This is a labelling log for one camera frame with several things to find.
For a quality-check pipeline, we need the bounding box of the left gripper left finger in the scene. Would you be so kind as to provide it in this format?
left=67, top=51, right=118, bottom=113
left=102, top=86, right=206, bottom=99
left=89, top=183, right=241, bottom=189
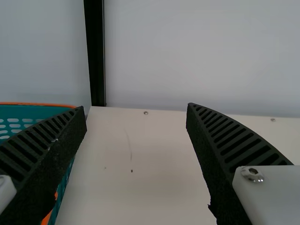
left=0, top=105, right=88, bottom=225

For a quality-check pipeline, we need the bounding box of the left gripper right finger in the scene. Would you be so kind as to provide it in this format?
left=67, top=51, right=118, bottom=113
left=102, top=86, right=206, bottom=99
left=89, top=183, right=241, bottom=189
left=186, top=102, right=300, bottom=225

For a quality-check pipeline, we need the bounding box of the teal shopping basket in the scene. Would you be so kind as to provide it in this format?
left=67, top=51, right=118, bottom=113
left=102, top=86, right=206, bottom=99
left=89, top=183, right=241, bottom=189
left=0, top=101, right=78, bottom=225

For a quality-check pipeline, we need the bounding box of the black post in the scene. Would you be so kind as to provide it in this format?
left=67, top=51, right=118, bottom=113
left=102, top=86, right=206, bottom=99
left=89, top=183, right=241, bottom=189
left=83, top=0, right=107, bottom=107

